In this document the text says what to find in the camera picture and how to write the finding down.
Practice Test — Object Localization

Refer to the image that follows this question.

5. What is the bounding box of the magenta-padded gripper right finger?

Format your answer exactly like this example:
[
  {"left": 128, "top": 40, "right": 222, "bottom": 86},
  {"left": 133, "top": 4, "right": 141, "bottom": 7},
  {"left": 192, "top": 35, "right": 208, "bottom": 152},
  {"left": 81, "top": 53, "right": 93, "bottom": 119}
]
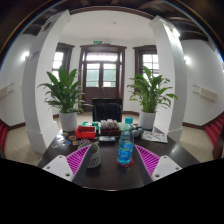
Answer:
[{"left": 134, "top": 143, "right": 183, "bottom": 183}]

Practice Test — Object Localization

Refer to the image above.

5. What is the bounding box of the large plant in white pot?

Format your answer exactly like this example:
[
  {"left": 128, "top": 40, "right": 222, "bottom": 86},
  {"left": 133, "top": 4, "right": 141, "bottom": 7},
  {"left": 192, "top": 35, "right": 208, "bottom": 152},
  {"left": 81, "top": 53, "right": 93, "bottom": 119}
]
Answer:
[
  {"left": 127, "top": 65, "right": 179, "bottom": 131},
  {"left": 37, "top": 65, "right": 87, "bottom": 133}
]

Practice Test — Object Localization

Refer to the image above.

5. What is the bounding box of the small flat black box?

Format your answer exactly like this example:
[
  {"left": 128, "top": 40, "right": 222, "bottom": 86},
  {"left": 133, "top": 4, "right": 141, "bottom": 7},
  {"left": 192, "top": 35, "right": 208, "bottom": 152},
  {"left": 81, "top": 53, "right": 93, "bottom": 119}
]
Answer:
[{"left": 98, "top": 135, "right": 116, "bottom": 144}]

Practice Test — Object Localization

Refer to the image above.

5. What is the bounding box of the grey ribbed ceramic mug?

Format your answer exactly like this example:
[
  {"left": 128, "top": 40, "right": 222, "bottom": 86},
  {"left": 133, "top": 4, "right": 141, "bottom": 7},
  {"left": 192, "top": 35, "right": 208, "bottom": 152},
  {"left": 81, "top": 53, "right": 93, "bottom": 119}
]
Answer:
[{"left": 78, "top": 142, "right": 102, "bottom": 169}]

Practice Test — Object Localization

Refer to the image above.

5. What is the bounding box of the black office chair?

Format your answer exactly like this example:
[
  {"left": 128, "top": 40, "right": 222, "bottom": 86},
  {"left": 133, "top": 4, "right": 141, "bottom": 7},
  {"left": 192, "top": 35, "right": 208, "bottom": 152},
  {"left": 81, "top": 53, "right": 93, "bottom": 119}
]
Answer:
[{"left": 91, "top": 97, "right": 124, "bottom": 123}]

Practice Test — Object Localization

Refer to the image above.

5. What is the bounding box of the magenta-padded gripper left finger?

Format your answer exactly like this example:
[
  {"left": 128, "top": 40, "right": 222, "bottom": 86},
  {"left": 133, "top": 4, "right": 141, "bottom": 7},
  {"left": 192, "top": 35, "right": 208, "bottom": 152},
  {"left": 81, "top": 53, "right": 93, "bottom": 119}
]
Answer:
[{"left": 42, "top": 143, "right": 94, "bottom": 183}]

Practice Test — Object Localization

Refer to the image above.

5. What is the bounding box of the dark framed window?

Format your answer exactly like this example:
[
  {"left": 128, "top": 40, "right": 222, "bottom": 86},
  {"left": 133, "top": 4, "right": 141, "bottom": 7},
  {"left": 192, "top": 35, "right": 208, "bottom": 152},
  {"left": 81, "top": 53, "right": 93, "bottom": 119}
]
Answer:
[
  {"left": 133, "top": 44, "right": 158, "bottom": 80},
  {"left": 51, "top": 42, "right": 75, "bottom": 81}
]

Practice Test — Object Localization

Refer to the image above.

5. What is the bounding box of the purple lettered pillar sign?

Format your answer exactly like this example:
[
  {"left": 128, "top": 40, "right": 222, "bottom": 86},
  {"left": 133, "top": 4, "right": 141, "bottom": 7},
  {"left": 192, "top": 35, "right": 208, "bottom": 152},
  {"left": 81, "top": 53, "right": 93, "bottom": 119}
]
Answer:
[{"left": 29, "top": 51, "right": 40, "bottom": 63}]

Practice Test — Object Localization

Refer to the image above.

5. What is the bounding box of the clear blue-capped drink bottle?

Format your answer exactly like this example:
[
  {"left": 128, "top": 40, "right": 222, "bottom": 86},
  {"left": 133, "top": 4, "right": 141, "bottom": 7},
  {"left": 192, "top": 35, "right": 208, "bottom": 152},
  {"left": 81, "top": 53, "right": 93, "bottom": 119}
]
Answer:
[{"left": 117, "top": 116, "right": 135, "bottom": 167}]

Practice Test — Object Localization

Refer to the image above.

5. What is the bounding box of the green patterned box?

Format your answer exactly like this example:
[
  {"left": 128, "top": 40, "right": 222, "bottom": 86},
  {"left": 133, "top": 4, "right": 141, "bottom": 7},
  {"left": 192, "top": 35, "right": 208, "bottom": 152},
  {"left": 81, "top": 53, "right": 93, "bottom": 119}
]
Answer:
[{"left": 81, "top": 121, "right": 100, "bottom": 129}]

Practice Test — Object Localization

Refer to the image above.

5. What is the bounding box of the red carpeted staircase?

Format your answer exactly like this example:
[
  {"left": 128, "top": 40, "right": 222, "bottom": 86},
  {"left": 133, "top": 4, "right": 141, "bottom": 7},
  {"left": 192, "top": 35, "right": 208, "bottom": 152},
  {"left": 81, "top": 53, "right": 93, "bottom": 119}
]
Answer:
[
  {"left": 204, "top": 114, "right": 224, "bottom": 144},
  {"left": 0, "top": 119, "right": 9, "bottom": 154}
]

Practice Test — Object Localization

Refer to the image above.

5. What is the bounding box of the dark wooden double door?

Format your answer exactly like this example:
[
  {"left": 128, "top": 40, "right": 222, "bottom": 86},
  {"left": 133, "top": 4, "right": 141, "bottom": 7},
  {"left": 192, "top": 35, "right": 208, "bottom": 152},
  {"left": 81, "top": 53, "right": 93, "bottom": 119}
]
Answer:
[{"left": 78, "top": 44, "right": 127, "bottom": 107}]

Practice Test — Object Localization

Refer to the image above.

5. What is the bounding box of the white printed pamphlet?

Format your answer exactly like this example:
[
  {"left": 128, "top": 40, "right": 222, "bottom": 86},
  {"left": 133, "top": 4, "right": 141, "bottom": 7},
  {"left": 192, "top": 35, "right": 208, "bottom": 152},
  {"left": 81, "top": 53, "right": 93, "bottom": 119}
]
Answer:
[{"left": 140, "top": 130, "right": 169, "bottom": 144}]

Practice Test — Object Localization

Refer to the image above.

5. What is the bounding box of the red plastic box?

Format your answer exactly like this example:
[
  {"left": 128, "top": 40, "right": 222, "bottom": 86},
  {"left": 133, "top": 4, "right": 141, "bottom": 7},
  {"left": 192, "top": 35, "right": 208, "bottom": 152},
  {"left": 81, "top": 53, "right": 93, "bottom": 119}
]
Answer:
[{"left": 75, "top": 125, "right": 97, "bottom": 140}]

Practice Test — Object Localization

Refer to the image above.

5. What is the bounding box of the brown tray with white cups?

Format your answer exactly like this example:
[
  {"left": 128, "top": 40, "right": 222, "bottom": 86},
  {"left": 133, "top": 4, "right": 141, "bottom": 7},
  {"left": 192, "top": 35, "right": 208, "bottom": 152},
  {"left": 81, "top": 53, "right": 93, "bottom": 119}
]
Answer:
[{"left": 99, "top": 118, "right": 121, "bottom": 136}]

